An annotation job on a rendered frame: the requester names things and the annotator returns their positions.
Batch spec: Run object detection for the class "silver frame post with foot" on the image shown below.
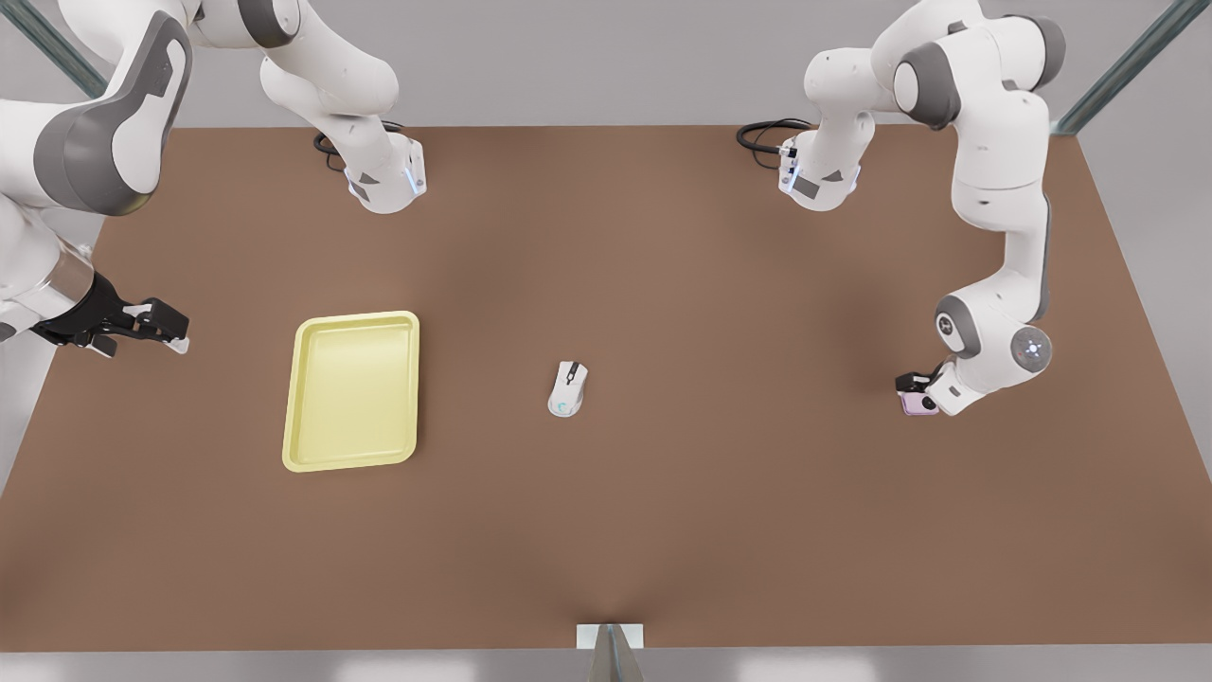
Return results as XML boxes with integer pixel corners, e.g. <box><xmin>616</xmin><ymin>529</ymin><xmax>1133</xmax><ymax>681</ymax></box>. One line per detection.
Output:
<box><xmin>576</xmin><ymin>622</ymin><xmax>646</xmax><ymax>682</ymax></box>

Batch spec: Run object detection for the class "black cable loop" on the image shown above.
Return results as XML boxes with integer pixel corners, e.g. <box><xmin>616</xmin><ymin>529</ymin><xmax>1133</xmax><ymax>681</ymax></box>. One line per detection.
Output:
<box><xmin>312</xmin><ymin>120</ymin><xmax>408</xmax><ymax>174</ymax></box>
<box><xmin>736</xmin><ymin>117</ymin><xmax>816</xmax><ymax>172</ymax></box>

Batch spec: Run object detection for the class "white computer mouse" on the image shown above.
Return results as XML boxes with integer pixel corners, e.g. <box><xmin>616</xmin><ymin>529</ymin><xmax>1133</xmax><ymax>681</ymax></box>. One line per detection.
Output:
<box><xmin>546</xmin><ymin>360</ymin><xmax>590</xmax><ymax>419</ymax></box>

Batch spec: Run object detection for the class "yellow plastic tray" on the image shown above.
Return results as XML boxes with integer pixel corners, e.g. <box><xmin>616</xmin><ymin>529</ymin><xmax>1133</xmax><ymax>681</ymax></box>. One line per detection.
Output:
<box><xmin>281</xmin><ymin>310</ymin><xmax>421</xmax><ymax>474</ymax></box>

